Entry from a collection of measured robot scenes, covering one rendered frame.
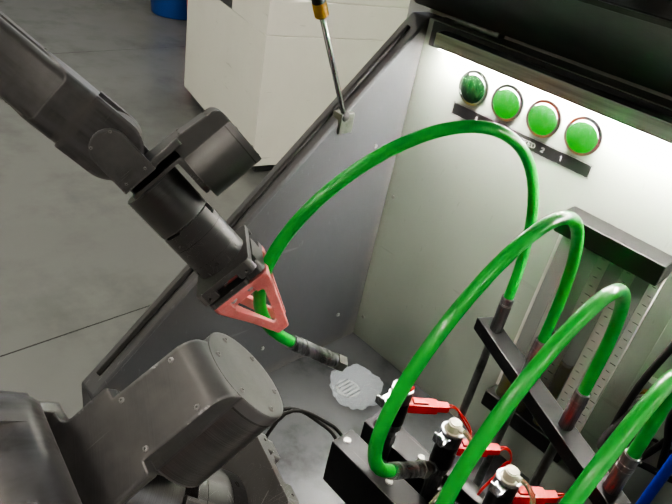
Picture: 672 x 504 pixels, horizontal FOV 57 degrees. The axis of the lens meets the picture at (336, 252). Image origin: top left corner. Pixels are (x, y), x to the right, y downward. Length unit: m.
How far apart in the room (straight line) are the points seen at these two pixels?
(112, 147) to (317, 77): 3.04
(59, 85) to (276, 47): 2.86
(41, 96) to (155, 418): 0.35
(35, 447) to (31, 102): 0.35
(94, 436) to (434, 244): 0.80
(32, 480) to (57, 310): 2.32
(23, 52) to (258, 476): 0.39
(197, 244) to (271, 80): 2.88
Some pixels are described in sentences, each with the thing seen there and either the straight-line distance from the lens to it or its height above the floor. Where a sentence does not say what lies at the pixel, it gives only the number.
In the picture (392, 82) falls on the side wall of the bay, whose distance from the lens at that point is 0.99.
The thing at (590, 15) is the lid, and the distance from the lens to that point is 0.75.
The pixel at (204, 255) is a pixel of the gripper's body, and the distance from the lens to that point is 0.62.
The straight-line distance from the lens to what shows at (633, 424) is 0.56.
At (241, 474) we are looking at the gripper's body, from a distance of 0.43.
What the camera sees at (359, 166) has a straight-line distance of 0.62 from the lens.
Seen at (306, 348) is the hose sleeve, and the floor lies 1.14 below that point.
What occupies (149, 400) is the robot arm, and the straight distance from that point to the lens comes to 0.32.
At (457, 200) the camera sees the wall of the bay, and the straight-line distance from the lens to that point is 1.01.
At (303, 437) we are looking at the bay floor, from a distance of 1.06.
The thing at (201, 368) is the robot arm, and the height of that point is 1.42.
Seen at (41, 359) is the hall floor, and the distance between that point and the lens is 2.42.
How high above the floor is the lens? 1.63
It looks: 32 degrees down
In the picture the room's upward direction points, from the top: 12 degrees clockwise
